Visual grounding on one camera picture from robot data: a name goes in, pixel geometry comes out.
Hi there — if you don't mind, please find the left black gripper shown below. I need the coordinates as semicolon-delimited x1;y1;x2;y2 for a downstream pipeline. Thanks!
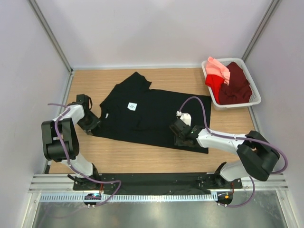
77;112;101;135

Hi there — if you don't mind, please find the black t shirt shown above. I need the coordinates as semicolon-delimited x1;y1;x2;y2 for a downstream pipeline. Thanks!
92;72;211;154

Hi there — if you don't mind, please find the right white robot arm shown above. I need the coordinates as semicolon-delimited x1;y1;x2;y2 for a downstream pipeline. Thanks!
170;118;280;188

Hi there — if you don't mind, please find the red t shirt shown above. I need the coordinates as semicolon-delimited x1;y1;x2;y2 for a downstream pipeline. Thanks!
205;75;224;104

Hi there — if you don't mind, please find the maroon t shirt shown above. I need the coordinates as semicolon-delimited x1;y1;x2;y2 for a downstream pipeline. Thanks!
218;62;252;105

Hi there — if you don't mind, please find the pink t shirt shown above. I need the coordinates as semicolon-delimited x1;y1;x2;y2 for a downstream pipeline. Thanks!
206;57;230;85

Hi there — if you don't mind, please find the white plastic basket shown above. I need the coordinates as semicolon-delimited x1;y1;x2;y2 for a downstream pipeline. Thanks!
201;58;261;110

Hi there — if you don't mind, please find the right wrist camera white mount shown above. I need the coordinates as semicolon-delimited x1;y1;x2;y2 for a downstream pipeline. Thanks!
176;111;191;126

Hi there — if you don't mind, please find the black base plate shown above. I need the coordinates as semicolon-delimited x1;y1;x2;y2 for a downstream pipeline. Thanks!
68;173;243;195

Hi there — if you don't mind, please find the aluminium front rail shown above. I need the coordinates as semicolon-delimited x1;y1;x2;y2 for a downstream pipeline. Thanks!
28;174;289;193

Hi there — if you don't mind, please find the white slotted cable duct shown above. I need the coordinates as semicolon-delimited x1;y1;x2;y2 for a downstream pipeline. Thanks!
39;192;218;203

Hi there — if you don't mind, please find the left aluminium frame post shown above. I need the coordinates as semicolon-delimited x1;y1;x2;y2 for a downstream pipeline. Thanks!
28;0;74;74

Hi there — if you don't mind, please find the aluminium frame post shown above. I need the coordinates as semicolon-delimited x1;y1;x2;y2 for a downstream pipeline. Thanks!
28;0;74;74
241;0;282;62

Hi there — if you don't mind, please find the right aluminium frame post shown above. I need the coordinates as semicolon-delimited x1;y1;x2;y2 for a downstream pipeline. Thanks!
241;0;282;62

